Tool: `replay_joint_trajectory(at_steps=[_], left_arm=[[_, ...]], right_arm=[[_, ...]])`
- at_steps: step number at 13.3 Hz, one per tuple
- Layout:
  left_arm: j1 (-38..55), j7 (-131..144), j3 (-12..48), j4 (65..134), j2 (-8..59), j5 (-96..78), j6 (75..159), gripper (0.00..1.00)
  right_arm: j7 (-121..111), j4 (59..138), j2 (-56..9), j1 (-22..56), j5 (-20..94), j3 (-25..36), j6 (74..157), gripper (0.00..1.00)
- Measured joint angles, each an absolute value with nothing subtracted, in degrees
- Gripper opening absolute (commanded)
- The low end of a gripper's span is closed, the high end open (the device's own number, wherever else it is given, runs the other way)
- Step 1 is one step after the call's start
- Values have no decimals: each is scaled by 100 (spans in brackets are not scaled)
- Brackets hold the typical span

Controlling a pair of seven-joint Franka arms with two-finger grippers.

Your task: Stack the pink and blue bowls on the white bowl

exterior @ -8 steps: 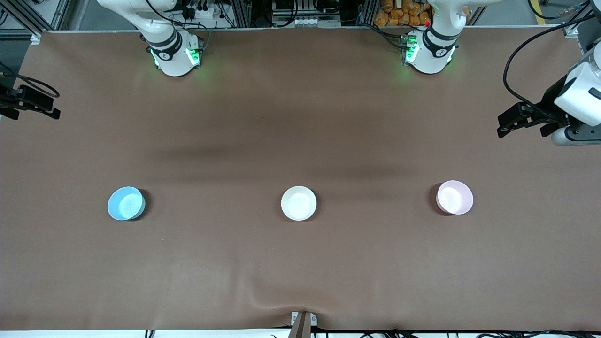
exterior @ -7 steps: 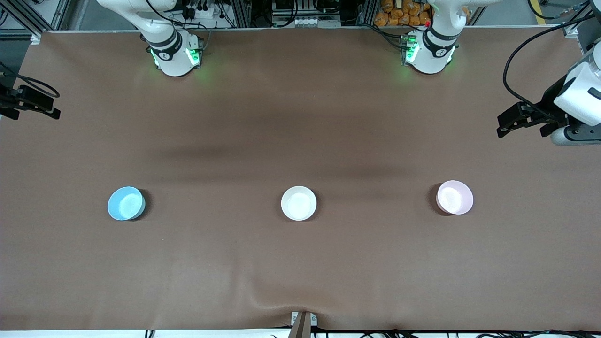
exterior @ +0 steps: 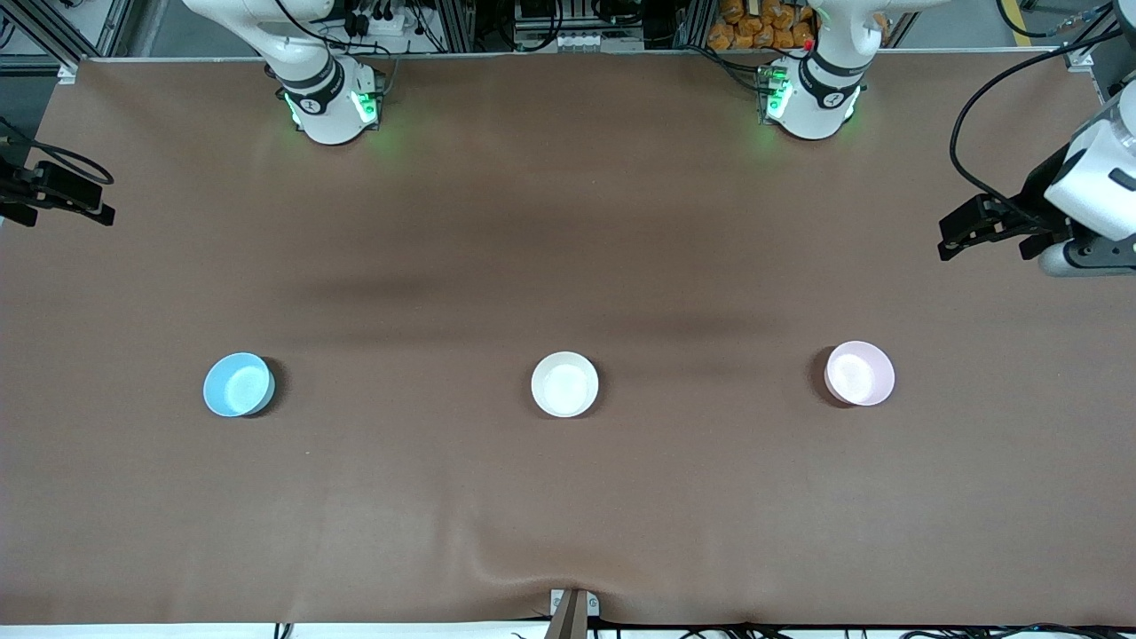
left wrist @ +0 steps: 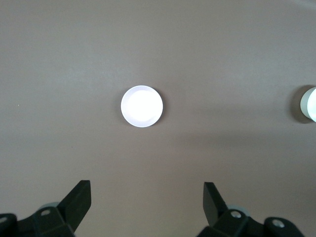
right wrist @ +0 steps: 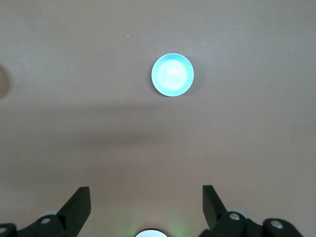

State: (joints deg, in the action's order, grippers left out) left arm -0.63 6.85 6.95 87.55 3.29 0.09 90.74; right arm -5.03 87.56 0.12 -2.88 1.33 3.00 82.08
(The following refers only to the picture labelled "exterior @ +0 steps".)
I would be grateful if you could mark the white power strip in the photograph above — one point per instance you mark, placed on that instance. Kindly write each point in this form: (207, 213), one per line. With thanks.
(383, 23)

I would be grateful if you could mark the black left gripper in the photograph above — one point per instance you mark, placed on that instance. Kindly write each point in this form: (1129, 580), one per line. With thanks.
(1040, 195)

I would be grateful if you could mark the white bowl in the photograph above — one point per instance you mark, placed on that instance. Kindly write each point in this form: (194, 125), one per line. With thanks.
(564, 383)

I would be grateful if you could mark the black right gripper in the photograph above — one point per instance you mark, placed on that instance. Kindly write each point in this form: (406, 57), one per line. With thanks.
(19, 189)

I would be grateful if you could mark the pink bowl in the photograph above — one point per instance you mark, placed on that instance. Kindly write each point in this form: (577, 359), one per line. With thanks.
(859, 374)

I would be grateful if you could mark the blue bowl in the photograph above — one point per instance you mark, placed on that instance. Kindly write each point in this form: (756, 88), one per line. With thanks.
(238, 384)

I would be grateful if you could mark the orange snack packets pile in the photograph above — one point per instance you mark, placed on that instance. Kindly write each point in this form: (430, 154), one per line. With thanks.
(763, 27)

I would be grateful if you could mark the aluminium frame post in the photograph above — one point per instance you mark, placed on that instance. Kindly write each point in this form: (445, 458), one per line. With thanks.
(457, 25)
(697, 23)

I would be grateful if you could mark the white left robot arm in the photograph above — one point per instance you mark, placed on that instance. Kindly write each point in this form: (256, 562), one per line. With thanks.
(812, 102)

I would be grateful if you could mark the brown table mat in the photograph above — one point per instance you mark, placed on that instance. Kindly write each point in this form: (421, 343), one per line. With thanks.
(568, 222)

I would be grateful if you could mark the black white electronics box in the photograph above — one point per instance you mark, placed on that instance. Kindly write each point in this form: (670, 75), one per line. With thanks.
(568, 27)

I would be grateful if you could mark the metal clamp bracket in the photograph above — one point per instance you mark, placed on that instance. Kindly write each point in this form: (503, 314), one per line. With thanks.
(572, 612)

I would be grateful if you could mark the aluminium frame strut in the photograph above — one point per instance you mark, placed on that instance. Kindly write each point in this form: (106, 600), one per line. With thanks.
(44, 31)
(1100, 44)

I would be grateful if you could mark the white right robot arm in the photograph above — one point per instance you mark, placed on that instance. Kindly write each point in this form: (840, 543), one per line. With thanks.
(328, 106)

